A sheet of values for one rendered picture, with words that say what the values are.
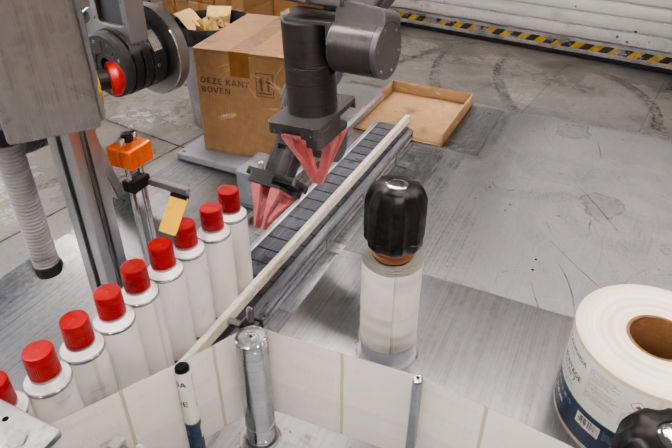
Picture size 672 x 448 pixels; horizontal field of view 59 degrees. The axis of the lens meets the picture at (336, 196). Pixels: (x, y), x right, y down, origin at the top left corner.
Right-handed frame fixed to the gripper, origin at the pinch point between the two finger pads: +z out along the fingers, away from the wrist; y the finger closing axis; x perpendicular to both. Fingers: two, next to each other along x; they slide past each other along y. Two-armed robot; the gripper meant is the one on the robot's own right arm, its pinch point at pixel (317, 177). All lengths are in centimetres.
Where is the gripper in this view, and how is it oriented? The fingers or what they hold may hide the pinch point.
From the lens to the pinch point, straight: 73.1
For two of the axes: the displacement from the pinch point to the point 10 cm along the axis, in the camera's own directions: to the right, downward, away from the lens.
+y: 4.3, -4.9, 7.6
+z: 0.4, 8.5, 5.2
